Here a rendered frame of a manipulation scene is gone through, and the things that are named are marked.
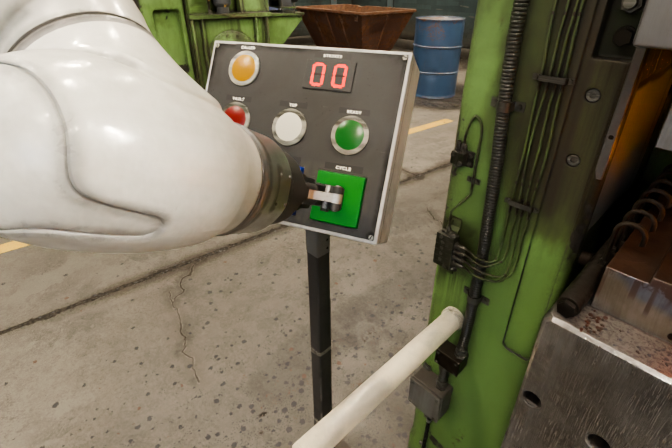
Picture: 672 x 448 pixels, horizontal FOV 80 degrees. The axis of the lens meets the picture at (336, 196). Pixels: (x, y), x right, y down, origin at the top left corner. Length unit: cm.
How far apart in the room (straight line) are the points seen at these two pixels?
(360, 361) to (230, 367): 49
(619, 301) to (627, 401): 11
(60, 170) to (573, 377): 59
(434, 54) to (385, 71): 447
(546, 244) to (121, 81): 70
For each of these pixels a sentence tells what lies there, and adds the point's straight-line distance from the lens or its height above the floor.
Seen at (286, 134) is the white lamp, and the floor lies 108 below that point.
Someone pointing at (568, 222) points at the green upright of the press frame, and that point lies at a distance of 76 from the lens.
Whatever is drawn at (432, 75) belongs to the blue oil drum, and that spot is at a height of 28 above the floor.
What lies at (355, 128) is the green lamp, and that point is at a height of 110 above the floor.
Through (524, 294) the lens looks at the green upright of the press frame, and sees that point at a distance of 86.
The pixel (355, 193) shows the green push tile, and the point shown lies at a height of 102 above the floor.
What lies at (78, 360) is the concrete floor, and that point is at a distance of 194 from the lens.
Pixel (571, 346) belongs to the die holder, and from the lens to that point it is 61.
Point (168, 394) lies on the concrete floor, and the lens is 169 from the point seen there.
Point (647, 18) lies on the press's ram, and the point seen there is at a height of 126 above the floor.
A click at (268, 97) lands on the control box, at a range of 67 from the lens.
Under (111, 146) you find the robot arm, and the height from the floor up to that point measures 123.
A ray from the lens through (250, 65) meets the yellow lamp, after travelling 70.
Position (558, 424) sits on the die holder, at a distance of 71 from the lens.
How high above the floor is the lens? 129
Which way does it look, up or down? 28 degrees down
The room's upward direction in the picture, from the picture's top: straight up
